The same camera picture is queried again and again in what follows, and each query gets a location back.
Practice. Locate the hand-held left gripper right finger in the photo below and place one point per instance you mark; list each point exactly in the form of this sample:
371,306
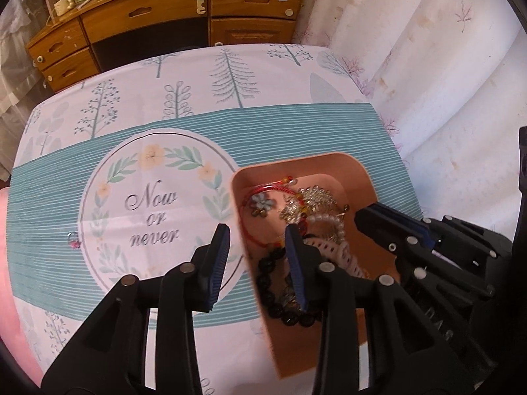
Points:
295,263

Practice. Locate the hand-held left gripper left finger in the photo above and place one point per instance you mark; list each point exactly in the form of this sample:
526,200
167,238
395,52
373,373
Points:
216,263

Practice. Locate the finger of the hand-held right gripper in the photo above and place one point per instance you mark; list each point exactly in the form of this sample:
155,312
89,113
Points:
405,220
378,230

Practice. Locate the gold rhinestone brooch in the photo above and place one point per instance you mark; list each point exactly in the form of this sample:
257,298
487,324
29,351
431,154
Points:
317,197

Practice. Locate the pink plastic tray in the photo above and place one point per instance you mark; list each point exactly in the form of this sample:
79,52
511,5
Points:
288,349

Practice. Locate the small pink charm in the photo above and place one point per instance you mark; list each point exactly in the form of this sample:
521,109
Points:
73,240

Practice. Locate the white leaf printed curtain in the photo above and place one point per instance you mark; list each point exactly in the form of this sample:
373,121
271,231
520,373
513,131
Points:
432,70

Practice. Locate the tree printed tablecloth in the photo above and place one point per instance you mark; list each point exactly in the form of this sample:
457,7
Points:
123,103

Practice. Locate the pink blanket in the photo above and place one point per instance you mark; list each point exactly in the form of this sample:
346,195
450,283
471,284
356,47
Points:
8,296

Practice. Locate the wooden desk with drawers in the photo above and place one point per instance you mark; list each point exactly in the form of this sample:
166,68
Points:
144,12

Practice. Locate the white power strip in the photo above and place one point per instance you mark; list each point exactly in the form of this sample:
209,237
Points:
64,6

